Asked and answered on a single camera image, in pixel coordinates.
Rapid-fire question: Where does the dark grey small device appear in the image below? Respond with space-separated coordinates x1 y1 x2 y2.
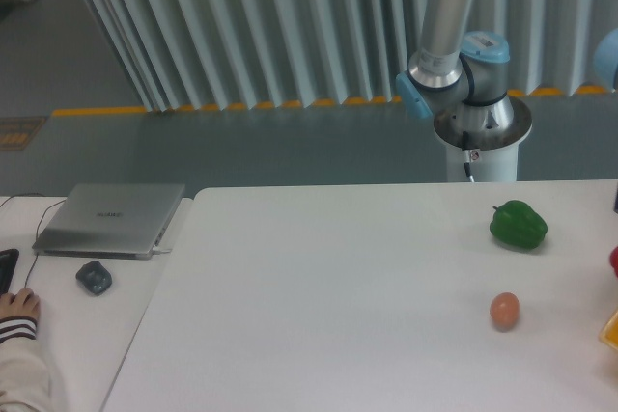
75 261 113 296

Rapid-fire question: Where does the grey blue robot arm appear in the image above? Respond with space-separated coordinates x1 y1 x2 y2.
396 0 617 182

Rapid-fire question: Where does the green bell pepper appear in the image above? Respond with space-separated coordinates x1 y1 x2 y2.
489 200 548 250

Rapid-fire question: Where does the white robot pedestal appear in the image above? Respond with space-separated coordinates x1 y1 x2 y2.
442 142 519 182

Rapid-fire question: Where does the silver closed laptop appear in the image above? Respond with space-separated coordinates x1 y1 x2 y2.
33 183 185 260

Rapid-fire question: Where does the brown egg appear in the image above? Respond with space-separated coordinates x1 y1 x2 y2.
490 292 520 330

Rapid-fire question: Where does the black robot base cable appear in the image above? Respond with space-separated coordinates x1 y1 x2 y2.
461 129 476 183

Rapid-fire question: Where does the cream striped sleeve forearm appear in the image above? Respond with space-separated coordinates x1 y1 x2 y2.
1 316 53 411

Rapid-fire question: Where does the black keyboard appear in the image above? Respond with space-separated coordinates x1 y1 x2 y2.
0 249 19 295

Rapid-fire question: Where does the person's hand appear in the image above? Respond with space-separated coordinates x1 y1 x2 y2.
0 293 41 323

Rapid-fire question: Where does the red pepper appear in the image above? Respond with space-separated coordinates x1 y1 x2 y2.
609 247 618 276

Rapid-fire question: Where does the yellow container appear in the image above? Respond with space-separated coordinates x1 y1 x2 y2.
599 311 618 349

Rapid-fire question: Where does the white folding partition screen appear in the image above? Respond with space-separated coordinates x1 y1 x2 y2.
86 0 617 111

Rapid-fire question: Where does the black mouse cable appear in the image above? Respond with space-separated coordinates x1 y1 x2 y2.
0 193 69 290

